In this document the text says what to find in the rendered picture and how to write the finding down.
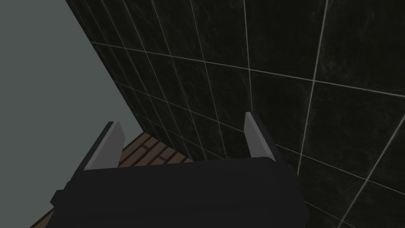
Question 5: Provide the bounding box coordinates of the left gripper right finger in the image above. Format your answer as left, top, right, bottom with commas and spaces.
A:
244, 111, 287, 165

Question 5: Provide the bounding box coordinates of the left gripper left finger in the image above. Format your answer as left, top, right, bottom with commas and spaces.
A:
75, 121, 126, 171

